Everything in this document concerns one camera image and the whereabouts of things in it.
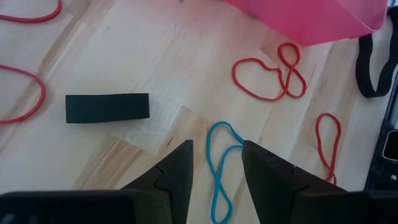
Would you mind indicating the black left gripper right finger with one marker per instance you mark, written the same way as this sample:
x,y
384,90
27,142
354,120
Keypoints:
x,y
270,180

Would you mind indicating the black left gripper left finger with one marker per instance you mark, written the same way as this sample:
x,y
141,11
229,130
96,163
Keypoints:
x,y
177,174

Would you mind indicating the teal rubber band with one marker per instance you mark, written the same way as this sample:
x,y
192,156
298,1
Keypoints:
x,y
217,183

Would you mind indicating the red rubber band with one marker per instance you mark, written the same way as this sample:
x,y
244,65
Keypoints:
x,y
34,20
234,73
43,93
317,137

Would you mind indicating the large black rubber band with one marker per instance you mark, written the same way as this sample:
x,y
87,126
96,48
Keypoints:
x,y
361,71

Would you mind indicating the pink translucent plastic bin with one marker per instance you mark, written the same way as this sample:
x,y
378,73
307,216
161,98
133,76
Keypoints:
x,y
311,18

